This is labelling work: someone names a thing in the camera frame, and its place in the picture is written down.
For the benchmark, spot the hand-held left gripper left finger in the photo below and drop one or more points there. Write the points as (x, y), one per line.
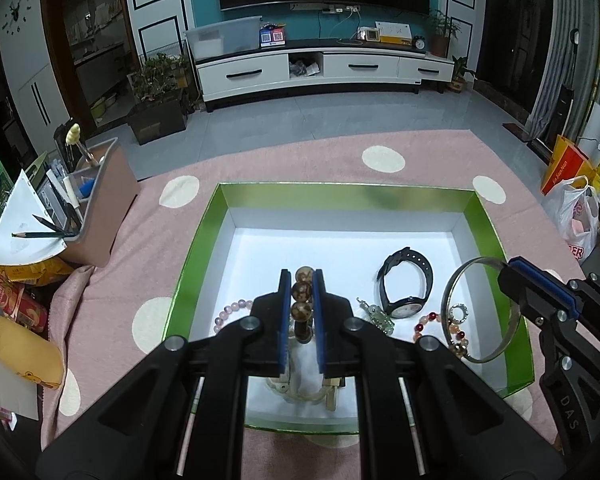
(285, 325)

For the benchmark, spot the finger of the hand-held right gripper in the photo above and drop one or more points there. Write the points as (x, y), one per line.
(530, 294)
(545, 281)

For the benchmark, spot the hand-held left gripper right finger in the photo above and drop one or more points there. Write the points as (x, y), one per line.
(319, 327)

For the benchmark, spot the silver bangle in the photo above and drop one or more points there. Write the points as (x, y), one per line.
(447, 290)

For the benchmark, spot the green cardboard box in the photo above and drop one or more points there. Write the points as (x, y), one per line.
(340, 200)

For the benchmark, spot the green jade pendant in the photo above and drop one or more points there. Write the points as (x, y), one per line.
(380, 317)

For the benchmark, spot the white plastic bag red print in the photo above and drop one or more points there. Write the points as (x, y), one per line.
(577, 220)

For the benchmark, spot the gold wrist watch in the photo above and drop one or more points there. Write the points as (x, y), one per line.
(300, 395)

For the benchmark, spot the black wrist watch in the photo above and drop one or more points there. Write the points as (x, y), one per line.
(410, 305)

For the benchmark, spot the orange paper bag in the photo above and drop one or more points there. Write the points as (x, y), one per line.
(562, 165)

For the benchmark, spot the pink polka dot blanket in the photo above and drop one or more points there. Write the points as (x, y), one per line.
(305, 160)

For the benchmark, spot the pink desk organizer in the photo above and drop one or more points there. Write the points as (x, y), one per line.
(110, 195)

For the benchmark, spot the small floor potted plant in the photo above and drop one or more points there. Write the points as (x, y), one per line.
(460, 77)

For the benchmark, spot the grey curtain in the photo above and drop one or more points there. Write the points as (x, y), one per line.
(565, 60)

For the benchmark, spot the dark planter box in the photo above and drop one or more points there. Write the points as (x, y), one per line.
(157, 120)

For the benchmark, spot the white television cabinet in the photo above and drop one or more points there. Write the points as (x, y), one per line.
(260, 72)

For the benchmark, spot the dark pencil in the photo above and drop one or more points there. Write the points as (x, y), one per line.
(42, 234)
(47, 223)

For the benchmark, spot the yellow snack bag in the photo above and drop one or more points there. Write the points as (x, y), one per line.
(30, 272)

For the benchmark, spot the tall potted plant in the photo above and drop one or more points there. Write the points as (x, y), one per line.
(442, 35)

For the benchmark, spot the yellow paper cup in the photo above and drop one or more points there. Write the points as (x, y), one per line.
(17, 350)

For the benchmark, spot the black alarm clock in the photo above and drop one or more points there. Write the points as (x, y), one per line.
(419, 43)

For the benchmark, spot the red snack packet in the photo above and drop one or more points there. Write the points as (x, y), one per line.
(15, 305)

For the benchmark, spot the green leafy plants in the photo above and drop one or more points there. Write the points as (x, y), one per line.
(157, 75)

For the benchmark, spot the yellow topped pen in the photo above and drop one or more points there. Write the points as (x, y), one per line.
(73, 134)

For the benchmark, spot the green basin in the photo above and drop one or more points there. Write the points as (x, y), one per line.
(102, 105)

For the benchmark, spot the white folded paper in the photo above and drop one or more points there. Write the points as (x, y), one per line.
(22, 210)

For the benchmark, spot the white sheet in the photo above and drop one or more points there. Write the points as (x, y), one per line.
(5, 395)

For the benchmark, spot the yellow white desk calendar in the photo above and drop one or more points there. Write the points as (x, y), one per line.
(394, 34)

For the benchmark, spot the clear plastic storage box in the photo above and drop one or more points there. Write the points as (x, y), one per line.
(222, 37)

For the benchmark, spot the white digital clock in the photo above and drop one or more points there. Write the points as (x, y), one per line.
(369, 34)

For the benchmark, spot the white power strip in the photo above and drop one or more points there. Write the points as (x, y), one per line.
(346, 8)

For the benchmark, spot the black deer wall clock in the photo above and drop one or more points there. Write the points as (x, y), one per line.
(16, 10)

